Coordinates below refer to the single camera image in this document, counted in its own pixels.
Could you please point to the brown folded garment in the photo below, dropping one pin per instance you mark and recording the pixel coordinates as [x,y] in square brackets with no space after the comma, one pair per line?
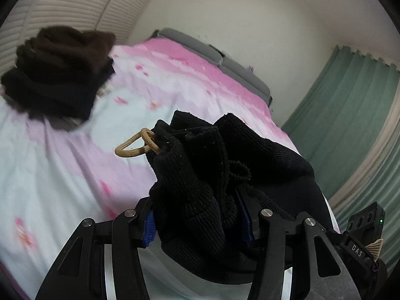
[62,50]

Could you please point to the green curtain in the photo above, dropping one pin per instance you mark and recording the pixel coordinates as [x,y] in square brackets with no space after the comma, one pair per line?
[382,192]
[343,100]

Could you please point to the black pants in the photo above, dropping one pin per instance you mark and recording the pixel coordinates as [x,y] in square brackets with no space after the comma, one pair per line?
[200,178]

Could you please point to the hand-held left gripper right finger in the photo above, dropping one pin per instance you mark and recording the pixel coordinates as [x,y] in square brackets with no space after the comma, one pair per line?
[248,225]

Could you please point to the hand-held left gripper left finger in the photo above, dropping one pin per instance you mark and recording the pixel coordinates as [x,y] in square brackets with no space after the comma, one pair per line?
[149,229]

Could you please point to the white louvered wardrobe door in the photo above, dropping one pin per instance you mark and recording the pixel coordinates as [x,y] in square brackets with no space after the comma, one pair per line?
[134,6]
[47,6]

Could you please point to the grey headboard cushion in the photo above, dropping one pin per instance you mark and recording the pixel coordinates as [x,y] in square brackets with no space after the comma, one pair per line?
[247,78]
[187,42]

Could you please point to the pink floral duvet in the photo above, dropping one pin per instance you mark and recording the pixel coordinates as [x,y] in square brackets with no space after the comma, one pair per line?
[78,162]

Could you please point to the black folded garment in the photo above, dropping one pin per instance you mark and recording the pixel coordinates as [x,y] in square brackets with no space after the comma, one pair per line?
[53,93]

